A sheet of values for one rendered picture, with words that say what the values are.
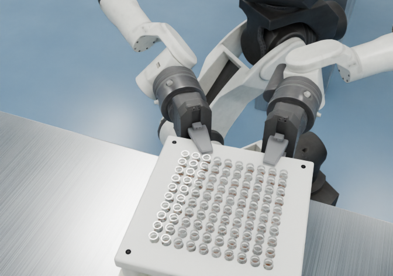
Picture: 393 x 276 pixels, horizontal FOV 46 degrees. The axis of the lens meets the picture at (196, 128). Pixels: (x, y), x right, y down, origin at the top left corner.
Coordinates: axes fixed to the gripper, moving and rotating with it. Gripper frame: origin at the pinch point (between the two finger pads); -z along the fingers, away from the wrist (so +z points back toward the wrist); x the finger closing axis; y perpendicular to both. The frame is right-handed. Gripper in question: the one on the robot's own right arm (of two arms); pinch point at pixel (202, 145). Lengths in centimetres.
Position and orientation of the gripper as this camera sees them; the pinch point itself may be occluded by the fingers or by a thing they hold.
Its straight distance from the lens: 77.8
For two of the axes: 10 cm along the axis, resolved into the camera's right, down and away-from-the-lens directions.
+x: 0.0, 7.3, 6.8
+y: -9.6, 2.0, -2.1
